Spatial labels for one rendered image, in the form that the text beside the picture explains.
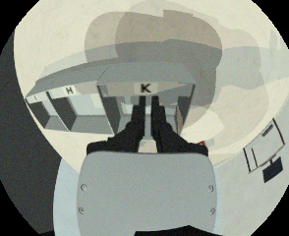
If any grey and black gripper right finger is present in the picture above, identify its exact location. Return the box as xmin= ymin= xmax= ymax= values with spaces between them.
xmin=150 ymin=95 xmax=208 ymax=156

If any grey rack of bins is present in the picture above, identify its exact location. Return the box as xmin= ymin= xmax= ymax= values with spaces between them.
xmin=24 ymin=62 xmax=197 ymax=136

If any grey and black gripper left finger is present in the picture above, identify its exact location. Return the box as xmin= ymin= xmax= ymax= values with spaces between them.
xmin=87 ymin=96 xmax=145 ymax=155

